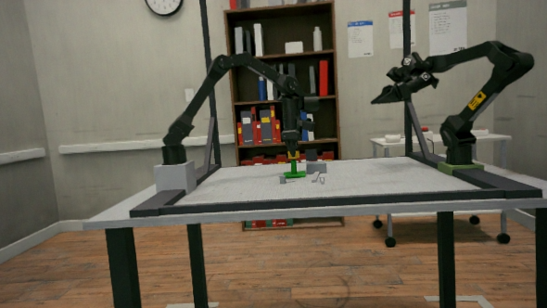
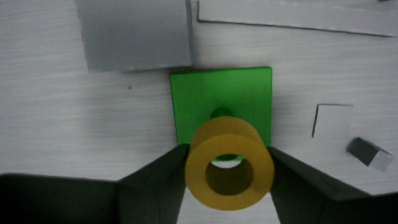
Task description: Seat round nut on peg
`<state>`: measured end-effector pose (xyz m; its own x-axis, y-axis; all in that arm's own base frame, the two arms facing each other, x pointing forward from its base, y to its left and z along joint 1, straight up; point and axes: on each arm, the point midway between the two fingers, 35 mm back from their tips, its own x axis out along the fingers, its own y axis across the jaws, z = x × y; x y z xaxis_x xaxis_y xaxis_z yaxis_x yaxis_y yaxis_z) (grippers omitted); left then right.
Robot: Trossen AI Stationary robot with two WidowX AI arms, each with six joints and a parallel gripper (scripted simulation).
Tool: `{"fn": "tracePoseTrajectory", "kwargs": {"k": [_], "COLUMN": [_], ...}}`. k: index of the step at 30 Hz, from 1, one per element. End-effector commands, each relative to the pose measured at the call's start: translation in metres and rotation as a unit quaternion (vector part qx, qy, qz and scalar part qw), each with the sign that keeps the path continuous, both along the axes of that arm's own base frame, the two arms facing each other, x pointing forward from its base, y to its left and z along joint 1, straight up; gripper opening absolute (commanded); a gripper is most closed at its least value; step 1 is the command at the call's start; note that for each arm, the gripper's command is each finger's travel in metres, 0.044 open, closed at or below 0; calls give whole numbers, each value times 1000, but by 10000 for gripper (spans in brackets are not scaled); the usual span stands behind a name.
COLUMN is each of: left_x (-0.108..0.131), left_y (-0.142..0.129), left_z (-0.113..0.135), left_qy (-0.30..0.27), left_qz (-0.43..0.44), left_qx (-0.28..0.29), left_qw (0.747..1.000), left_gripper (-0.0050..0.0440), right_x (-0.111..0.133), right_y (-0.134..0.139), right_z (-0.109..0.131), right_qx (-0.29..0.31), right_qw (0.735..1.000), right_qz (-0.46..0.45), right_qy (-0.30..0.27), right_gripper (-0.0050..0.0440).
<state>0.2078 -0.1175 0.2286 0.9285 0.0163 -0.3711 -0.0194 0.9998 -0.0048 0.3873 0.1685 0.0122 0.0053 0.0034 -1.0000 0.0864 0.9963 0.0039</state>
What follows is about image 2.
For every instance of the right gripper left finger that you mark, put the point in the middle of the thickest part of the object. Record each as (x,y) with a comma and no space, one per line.
(151,195)

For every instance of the green square plate with round peg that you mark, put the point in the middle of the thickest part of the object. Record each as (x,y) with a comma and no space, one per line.
(244,93)

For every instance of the yellow round nut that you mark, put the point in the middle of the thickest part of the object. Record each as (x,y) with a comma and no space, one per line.
(234,188)

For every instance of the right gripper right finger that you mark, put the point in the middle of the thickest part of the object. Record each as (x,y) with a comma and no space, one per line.
(302,194)

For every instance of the small grey block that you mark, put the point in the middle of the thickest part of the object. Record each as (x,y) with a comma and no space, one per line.
(371,155)

